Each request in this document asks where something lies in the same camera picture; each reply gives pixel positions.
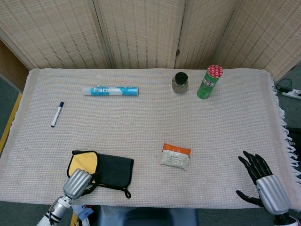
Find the glass jar with black lid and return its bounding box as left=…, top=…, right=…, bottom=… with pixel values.
left=172, top=72, right=190, bottom=94

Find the orange white snack packet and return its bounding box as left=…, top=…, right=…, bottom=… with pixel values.
left=160, top=143, right=191, bottom=171

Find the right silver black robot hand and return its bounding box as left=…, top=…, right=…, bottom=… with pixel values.
left=236, top=151, right=292, bottom=216

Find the pale waffle tablecloth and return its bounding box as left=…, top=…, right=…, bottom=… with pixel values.
left=0, top=67, right=301, bottom=210

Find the green cylindrical canister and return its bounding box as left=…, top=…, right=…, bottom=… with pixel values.
left=197, top=65, right=224, bottom=100

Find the blue white marker pen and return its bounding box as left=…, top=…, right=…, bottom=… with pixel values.
left=51, top=101, right=65, bottom=128

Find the woven folding screen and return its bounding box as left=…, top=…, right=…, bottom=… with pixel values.
left=0, top=0, right=301, bottom=82

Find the white power strip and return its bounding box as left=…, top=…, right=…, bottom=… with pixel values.
left=281, top=89, right=301, bottom=99

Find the blue white plastic roll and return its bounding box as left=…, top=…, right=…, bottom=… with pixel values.
left=82, top=85, right=140, bottom=97

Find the yellow cloth with black trim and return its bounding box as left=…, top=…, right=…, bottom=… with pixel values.
left=67, top=150, right=135, bottom=199

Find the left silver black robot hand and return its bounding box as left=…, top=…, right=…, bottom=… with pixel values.
left=62, top=168, right=98, bottom=200

